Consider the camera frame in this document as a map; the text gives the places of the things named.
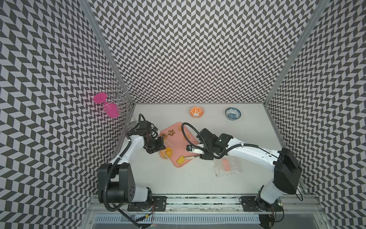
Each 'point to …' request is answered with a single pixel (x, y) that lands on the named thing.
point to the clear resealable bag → (167, 144)
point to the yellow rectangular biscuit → (181, 160)
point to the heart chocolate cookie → (165, 136)
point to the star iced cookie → (171, 132)
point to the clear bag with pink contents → (227, 166)
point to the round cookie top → (179, 128)
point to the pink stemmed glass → (111, 109)
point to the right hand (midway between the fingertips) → (203, 151)
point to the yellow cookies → (166, 153)
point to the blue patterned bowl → (232, 113)
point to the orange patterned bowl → (197, 111)
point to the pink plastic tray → (174, 134)
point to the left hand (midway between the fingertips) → (164, 148)
